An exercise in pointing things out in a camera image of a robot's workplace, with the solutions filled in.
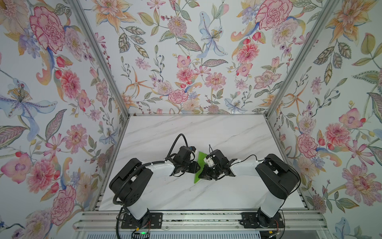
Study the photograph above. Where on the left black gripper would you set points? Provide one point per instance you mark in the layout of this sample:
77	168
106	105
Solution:
195	166

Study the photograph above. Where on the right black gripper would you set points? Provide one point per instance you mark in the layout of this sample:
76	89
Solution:
205	174

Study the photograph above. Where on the green square paper sheet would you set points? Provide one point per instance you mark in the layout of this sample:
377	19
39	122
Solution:
201	164

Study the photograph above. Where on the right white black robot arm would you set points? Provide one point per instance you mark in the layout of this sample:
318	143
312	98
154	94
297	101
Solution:
279	177

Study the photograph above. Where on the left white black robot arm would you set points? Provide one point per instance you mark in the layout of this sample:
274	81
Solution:
131	181

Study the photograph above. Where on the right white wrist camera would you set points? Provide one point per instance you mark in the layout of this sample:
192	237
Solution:
209	162

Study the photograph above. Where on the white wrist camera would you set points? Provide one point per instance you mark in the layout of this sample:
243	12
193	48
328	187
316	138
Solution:
195	152
209	162

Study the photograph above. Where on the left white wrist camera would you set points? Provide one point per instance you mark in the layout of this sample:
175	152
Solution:
195	152

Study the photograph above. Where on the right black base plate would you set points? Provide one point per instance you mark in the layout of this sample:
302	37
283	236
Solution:
258	220

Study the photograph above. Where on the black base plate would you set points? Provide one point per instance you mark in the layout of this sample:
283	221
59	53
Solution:
258	220
148	221

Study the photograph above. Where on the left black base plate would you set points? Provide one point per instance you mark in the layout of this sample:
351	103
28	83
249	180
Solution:
148	221

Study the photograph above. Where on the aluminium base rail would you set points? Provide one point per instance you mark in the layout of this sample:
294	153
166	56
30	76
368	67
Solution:
206	220

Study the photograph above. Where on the left aluminium corner post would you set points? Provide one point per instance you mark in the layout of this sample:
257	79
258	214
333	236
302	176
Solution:
91	38

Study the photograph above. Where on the aluminium corner post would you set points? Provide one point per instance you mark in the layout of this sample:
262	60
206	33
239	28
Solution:
300	58
91	38

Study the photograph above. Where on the right aluminium corner post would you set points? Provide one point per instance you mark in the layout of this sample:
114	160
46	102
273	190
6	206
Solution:
300	58

